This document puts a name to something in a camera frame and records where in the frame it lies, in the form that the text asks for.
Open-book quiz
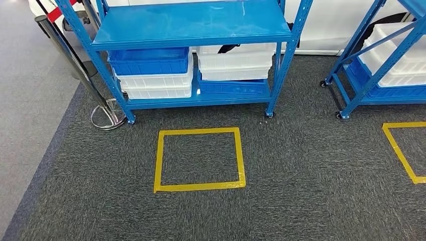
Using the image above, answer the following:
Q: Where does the chrome stanchion base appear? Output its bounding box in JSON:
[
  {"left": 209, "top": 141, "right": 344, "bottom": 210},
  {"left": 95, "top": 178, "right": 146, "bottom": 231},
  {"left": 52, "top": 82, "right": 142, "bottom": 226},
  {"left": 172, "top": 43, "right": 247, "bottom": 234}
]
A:
[{"left": 35, "top": 15, "right": 128, "bottom": 131}]

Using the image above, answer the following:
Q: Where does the yellow floor tape square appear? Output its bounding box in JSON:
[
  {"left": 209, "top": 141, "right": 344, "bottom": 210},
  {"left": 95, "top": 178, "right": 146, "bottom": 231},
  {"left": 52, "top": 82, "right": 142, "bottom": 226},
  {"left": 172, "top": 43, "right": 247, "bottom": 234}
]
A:
[
  {"left": 382, "top": 122, "right": 426, "bottom": 185},
  {"left": 153, "top": 127, "right": 247, "bottom": 194}
]

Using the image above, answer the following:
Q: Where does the black strap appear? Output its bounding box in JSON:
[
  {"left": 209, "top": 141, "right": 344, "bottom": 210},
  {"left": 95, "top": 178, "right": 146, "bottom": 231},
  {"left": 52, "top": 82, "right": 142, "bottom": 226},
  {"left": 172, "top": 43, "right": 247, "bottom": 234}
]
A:
[{"left": 218, "top": 44, "right": 241, "bottom": 54}]

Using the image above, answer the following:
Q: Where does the blue metal shelf rack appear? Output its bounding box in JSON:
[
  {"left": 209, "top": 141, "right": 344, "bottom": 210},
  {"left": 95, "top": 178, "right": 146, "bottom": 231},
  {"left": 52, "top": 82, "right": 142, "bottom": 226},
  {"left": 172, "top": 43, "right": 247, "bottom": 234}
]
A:
[
  {"left": 55, "top": 0, "right": 313, "bottom": 125},
  {"left": 320, "top": 0, "right": 426, "bottom": 119}
]

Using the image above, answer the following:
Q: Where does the white car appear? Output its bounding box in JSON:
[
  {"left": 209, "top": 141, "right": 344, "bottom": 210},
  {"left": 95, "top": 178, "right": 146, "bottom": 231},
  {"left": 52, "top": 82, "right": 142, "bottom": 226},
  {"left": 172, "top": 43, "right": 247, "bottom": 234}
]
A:
[{"left": 28, "top": 0, "right": 426, "bottom": 57}]

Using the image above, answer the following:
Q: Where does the red barrier belt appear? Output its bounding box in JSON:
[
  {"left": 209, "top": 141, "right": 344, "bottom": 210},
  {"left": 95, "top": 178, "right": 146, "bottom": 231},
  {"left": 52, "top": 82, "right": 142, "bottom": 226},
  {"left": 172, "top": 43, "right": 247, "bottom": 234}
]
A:
[{"left": 46, "top": 0, "right": 79, "bottom": 23}]

